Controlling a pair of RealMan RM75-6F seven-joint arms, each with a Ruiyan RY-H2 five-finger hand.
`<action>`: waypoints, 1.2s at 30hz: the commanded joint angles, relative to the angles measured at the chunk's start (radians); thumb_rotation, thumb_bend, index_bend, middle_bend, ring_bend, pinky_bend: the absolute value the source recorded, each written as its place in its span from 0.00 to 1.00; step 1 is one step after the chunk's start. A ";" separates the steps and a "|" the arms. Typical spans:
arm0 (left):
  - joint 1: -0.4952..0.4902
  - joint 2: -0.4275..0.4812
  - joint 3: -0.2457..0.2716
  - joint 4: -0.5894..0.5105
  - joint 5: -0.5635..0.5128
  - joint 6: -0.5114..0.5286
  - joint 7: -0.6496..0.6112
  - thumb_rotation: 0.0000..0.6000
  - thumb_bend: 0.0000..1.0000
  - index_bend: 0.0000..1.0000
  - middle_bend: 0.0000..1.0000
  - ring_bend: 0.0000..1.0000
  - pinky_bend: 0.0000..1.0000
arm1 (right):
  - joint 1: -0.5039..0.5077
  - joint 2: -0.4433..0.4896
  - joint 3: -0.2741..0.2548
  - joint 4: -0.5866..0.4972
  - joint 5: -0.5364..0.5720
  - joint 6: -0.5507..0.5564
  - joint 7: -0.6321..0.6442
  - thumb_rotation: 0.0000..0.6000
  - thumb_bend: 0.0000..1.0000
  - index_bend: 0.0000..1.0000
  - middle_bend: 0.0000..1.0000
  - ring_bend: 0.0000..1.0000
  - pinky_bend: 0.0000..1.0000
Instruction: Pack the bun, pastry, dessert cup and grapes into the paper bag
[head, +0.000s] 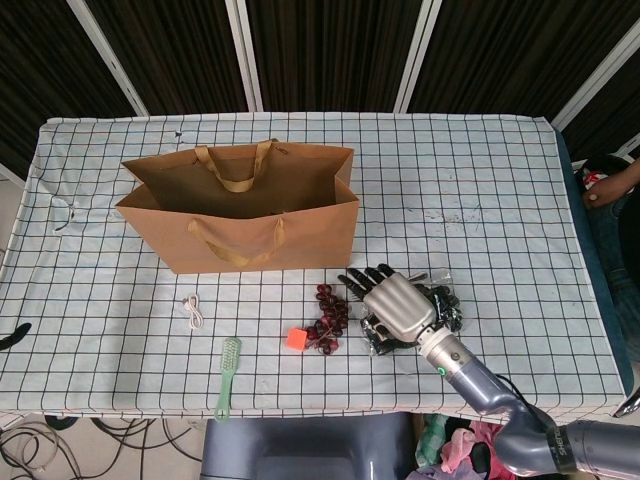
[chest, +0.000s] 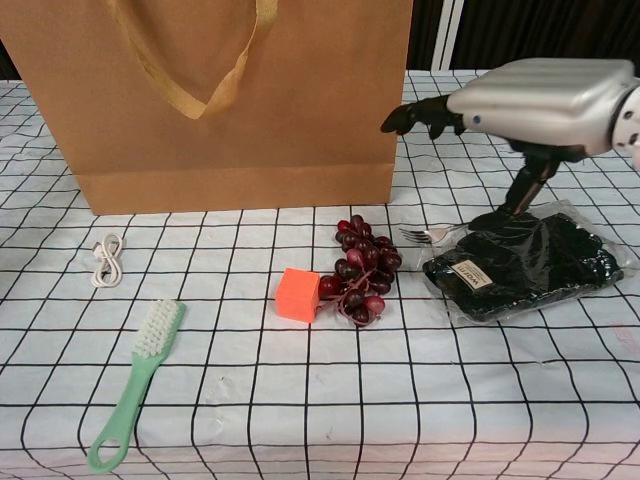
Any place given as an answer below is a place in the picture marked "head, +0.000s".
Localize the green checked cloth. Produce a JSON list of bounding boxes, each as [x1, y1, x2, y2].
[[414, 412, 452, 467]]

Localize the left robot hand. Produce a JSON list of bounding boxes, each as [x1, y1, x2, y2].
[[0, 322, 33, 354]]

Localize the black floor cables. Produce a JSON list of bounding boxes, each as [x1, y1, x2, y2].
[[0, 412, 207, 480]]

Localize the white partition frame post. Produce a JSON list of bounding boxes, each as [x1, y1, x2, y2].
[[224, 0, 265, 113], [393, 0, 447, 114], [549, 19, 640, 130], [67, 0, 150, 117]]

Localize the white USB cable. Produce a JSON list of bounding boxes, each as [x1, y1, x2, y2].
[[180, 293, 206, 332]]

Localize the dark grey robot torso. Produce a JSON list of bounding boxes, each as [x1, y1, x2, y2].
[[199, 412, 417, 480]]

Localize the brown paper bag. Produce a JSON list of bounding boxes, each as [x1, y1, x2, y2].
[[114, 139, 361, 275]]

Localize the dark red grape bunch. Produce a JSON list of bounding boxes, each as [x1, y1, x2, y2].
[[304, 283, 350, 357]]

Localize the black item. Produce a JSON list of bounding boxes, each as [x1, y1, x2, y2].
[[359, 268, 464, 358]]

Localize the person bare forearm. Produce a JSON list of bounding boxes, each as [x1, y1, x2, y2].
[[582, 167, 640, 207]]

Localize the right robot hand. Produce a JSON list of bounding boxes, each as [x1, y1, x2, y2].
[[337, 263, 437, 346]]

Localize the pink cloth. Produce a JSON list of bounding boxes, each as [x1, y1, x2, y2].
[[439, 419, 504, 479]]

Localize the checked white tablecloth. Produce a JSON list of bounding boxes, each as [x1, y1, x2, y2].
[[0, 110, 632, 426]]

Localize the green scrub brush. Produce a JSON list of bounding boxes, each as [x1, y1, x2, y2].
[[213, 336, 244, 420]]

